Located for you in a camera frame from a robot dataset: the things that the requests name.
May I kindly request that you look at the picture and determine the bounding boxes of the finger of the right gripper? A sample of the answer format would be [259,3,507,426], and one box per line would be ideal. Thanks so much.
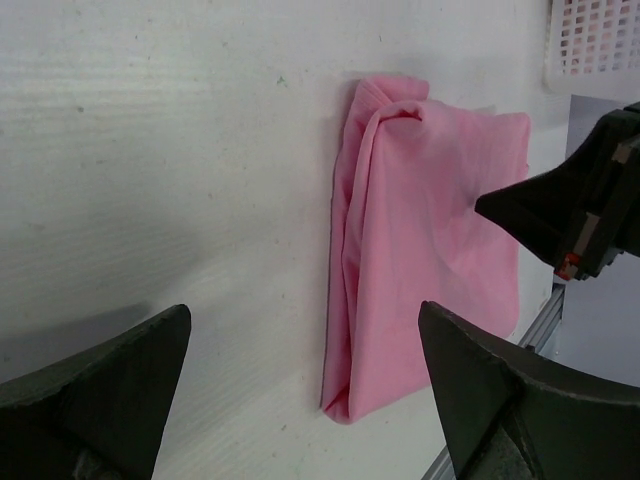
[475,134,600,269]

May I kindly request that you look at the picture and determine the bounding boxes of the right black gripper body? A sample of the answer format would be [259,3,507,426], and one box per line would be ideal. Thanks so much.
[554,103,639,281]

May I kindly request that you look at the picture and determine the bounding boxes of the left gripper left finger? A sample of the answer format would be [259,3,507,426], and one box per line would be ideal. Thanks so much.
[1,304,191,479]

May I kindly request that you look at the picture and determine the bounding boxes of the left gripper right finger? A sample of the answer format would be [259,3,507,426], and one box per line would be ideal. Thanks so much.
[418,302,639,479]

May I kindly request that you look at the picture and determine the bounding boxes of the pink t shirt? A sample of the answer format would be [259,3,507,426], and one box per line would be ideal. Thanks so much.
[321,75,531,424]

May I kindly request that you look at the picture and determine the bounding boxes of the white plastic basket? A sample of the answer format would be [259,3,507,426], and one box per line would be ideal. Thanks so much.
[544,0,640,102]

